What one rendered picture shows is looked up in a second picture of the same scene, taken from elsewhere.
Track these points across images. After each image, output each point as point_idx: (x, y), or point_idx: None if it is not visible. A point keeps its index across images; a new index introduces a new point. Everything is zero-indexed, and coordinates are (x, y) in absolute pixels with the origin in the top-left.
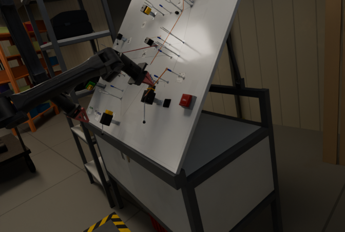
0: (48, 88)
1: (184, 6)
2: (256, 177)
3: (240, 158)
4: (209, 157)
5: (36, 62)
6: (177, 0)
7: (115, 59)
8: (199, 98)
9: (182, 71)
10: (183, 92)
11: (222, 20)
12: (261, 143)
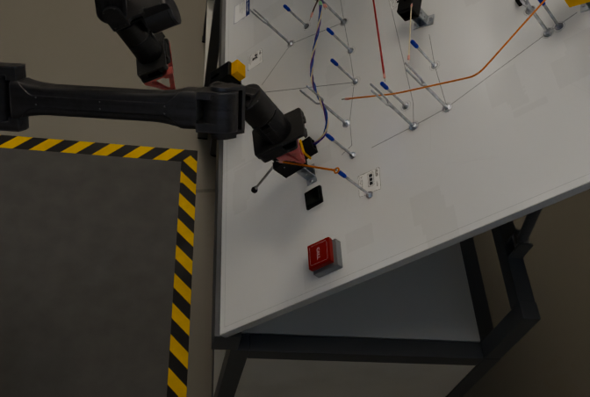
0: (75, 109)
1: (543, 7)
2: (395, 392)
3: (375, 364)
4: (320, 326)
5: None
6: None
7: (222, 130)
8: (342, 277)
9: (382, 176)
10: (342, 222)
11: (517, 185)
12: (446, 366)
